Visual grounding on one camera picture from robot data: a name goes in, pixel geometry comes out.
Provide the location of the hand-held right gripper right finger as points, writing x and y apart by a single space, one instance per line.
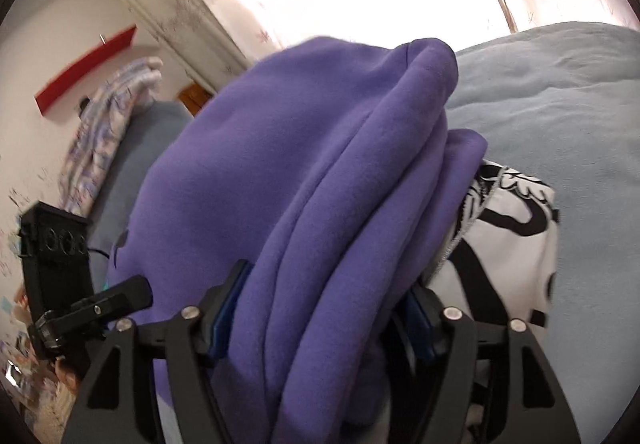
417 329

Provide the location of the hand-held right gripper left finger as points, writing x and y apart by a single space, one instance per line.
227 309

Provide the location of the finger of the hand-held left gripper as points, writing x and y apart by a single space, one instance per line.
130 293

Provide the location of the purple zip hoodie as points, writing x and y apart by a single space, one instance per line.
300 174

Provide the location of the person's left forearm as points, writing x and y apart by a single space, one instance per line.
52 409

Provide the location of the black white printed folded garment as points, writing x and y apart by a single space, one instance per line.
510 244

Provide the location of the floral purple quilt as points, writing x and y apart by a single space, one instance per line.
100 134

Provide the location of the grey pillow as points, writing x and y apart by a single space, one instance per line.
140 144

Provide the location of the wooden headboard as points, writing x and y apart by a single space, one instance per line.
194 96

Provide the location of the light blue bed blanket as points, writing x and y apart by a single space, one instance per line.
550 99

